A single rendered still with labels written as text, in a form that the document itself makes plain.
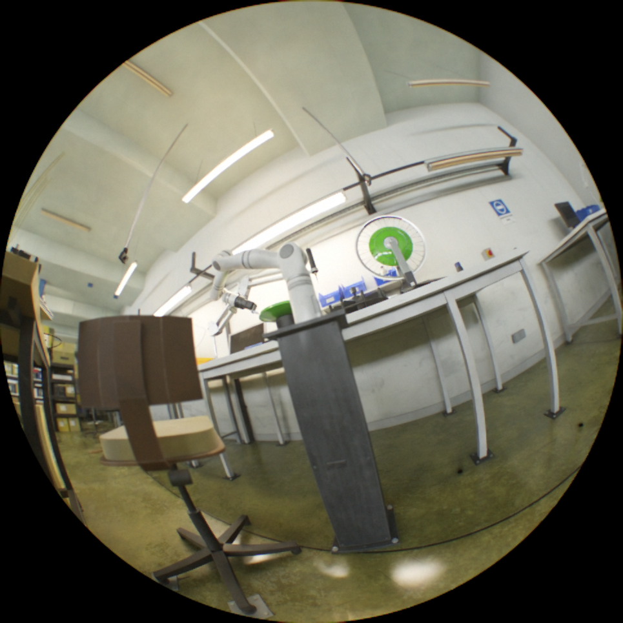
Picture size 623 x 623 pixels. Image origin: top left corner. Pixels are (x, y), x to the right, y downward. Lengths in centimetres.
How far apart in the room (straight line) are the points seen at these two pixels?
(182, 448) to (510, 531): 98
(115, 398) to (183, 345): 21
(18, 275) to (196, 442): 57
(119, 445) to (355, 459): 62
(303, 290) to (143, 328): 47
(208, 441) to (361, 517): 53
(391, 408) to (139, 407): 179
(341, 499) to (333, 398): 35
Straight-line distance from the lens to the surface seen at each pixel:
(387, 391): 186
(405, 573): 80
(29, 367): 74
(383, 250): 137
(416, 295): 89
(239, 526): 107
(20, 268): 58
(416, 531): 91
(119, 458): 61
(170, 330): 49
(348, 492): 68
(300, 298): 63
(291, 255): 70
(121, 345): 48
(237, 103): 360
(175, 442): 56
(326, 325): 55
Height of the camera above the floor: 72
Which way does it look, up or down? 17 degrees up
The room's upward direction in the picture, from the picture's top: 15 degrees counter-clockwise
